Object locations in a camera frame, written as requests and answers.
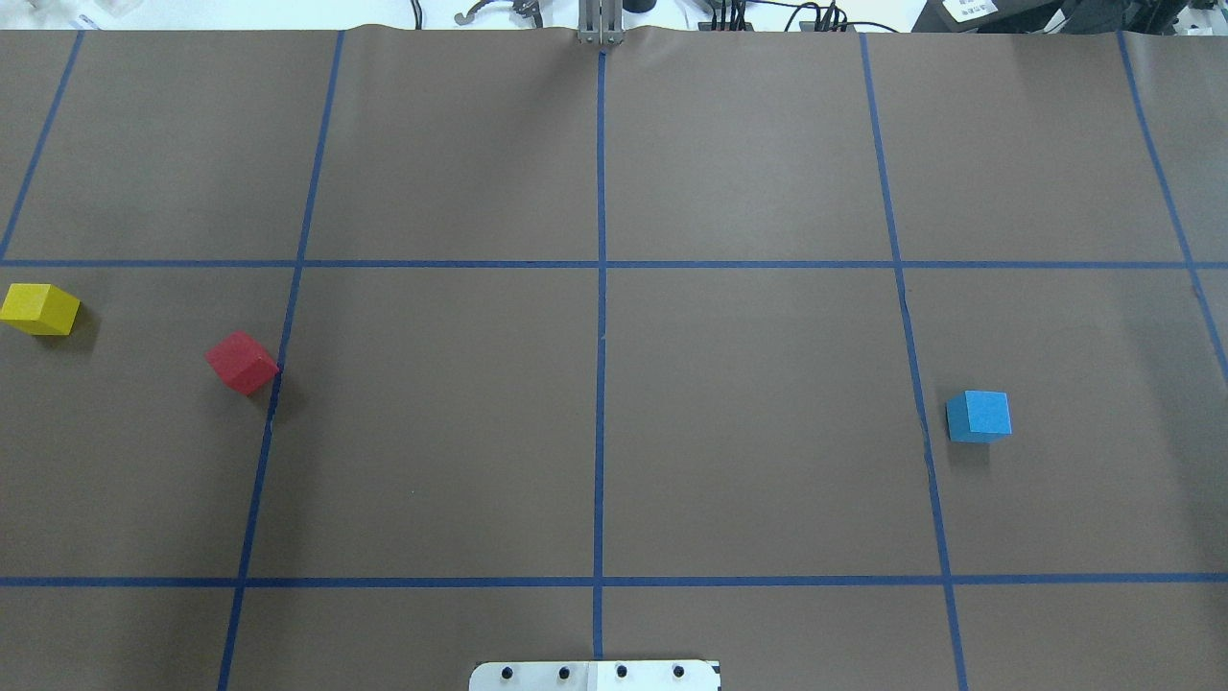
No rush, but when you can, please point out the red cube block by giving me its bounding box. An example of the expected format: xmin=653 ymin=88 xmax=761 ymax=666
xmin=203 ymin=331 xmax=280 ymax=396

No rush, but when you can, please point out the blue cube block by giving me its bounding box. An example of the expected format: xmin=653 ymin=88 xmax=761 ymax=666
xmin=946 ymin=390 xmax=1013 ymax=443

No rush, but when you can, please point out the yellow cube block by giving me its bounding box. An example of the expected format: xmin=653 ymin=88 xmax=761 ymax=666
xmin=1 ymin=281 xmax=81 ymax=338

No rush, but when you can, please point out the brown paper table cover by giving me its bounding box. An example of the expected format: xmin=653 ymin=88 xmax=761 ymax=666
xmin=2 ymin=26 xmax=1226 ymax=690

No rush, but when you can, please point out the aluminium frame post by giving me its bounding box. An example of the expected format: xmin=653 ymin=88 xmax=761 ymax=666
xmin=578 ymin=0 xmax=626 ymax=47

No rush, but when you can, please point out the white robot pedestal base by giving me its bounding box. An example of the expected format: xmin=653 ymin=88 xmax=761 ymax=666
xmin=468 ymin=659 xmax=722 ymax=690

